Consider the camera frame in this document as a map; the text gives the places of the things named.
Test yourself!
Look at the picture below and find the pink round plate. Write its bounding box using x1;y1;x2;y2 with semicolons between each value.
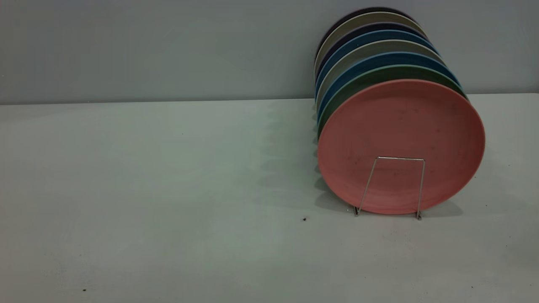
317;79;486;215

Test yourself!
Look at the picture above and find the teal green round plate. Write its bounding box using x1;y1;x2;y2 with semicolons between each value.
317;64;468;135

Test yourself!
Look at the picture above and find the beige round plate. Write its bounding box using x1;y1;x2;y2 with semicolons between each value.
316;40;446;110
314;12;422;80

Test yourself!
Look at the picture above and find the blue round plate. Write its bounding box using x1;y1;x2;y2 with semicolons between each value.
317;51;462;120
315;29;438;97

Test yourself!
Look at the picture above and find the dark navy round plate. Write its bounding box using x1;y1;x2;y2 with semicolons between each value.
315;22;428;80

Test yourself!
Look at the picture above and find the dark purple round plate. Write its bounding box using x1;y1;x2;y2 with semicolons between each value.
316;7;417;55

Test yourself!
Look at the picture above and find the silver wire plate rack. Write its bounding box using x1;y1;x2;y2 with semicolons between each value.
354;157;426;221

